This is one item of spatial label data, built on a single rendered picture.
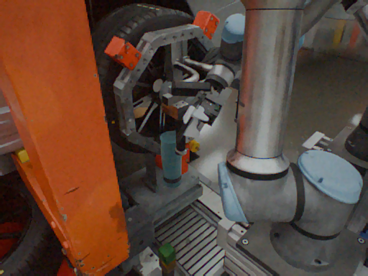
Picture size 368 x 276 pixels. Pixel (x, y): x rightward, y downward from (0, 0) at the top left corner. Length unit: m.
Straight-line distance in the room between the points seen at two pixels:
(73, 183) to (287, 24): 0.55
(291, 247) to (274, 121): 0.30
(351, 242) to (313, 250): 0.15
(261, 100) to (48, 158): 0.44
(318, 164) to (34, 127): 0.54
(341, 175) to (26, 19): 0.60
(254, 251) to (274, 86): 0.39
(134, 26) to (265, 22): 0.73
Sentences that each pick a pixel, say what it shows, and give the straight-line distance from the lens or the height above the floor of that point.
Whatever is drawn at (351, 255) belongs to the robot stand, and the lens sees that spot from 0.77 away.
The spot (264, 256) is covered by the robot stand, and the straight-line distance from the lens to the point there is 0.70.
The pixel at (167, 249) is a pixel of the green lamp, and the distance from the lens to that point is 0.87.
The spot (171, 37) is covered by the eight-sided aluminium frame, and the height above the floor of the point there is 1.10.
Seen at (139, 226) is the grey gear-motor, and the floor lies 0.40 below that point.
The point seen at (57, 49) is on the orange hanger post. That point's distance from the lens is 0.58.
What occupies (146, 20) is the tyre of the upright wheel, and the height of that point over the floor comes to 1.16.
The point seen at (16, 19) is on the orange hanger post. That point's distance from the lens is 0.55.
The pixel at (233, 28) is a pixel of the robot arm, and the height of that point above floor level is 1.21.
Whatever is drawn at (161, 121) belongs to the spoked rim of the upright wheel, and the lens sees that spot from 1.37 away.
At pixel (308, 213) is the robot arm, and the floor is 0.98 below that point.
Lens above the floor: 1.39
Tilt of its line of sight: 34 degrees down
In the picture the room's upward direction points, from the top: straight up
